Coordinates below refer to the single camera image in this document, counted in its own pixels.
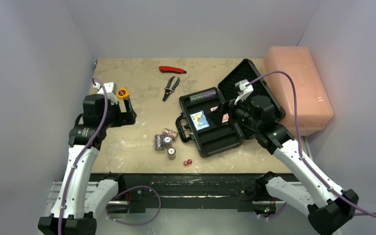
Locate red playing card deck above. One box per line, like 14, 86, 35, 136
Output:
211, 106, 229, 123

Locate purple 500 chip stack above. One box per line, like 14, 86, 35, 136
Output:
163, 136, 173, 149

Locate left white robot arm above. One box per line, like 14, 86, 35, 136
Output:
38, 94, 137, 235

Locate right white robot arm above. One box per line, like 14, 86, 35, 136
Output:
213, 95, 359, 235

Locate black poker set case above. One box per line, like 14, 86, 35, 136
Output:
176, 59, 294, 157

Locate yellow tape measure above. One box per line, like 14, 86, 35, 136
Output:
117, 87, 130, 99

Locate purple chip stack in case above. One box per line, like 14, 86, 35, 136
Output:
202, 90, 217, 99

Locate blue playing card deck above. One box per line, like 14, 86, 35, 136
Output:
190, 111, 210, 131

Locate green blue chip stack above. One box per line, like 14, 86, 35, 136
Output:
189, 94, 204, 103

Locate black grey pliers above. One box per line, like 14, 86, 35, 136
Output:
162, 76, 180, 102

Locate orange blue chip stack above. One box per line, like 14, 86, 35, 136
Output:
154, 134, 164, 151
162, 128, 179, 141

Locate red utility knife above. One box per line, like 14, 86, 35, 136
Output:
158, 66, 187, 74

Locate brown 100 chip stack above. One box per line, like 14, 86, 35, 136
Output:
167, 147, 176, 160

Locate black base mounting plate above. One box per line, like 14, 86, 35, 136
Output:
90, 173, 274, 213

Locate pink plastic storage bin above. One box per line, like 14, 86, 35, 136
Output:
262, 46, 334, 136

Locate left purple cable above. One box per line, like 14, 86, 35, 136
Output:
57, 77, 109, 235

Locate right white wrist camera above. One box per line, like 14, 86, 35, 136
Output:
235, 79, 254, 105

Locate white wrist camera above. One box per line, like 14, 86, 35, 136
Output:
93, 82, 118, 105
235, 79, 254, 105

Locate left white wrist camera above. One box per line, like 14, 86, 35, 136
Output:
93, 82, 118, 105

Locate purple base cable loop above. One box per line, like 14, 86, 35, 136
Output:
106, 185, 162, 227

